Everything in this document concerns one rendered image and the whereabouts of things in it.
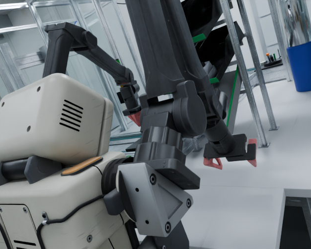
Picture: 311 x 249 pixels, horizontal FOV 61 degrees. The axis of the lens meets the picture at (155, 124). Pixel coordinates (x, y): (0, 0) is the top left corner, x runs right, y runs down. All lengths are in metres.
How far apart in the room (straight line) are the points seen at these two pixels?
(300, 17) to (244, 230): 1.27
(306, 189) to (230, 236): 0.27
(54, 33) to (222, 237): 0.75
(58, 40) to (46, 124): 0.46
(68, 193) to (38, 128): 0.11
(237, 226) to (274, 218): 0.10
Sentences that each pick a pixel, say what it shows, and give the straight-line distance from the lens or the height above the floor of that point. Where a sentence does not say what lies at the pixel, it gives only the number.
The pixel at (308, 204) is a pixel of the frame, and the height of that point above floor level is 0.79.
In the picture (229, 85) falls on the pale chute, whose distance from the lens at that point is 1.14.
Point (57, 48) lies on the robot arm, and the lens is 0.86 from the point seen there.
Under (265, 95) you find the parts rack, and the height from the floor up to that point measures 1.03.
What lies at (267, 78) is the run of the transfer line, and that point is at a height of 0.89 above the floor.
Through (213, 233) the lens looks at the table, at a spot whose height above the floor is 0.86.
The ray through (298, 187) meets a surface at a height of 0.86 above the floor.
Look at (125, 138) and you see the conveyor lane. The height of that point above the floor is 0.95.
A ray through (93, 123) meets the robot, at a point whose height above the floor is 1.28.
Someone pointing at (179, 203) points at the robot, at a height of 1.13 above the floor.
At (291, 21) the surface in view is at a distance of 1.74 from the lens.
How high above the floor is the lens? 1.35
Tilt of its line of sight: 13 degrees down
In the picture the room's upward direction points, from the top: 21 degrees counter-clockwise
